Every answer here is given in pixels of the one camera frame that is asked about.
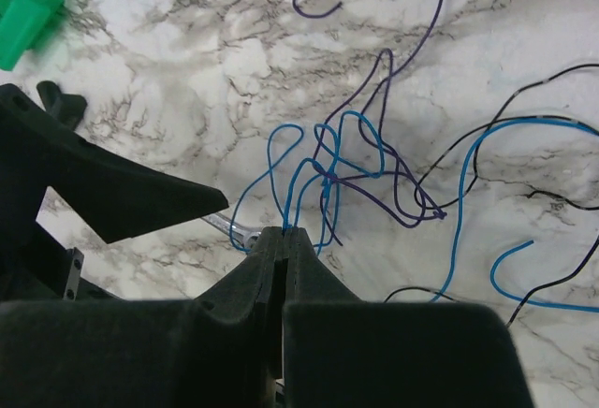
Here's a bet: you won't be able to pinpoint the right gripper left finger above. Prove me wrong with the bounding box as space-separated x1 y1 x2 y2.
1 227 286 407

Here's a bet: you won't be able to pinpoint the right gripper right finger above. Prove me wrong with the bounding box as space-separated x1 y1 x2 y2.
282 227 533 407

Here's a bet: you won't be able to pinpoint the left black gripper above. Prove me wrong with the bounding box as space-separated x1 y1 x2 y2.
1 84 228 301

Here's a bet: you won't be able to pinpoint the blue purple wires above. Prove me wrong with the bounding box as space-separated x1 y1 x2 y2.
228 0 599 313

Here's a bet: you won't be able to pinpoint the green plastic bin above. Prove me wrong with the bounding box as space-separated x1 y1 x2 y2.
1 0 65 71

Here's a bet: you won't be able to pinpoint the black T-shaped tool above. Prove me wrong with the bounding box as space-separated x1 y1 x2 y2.
37 80 88 131

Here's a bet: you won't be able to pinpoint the small open-end wrench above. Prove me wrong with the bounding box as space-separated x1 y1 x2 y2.
202 212 262 253

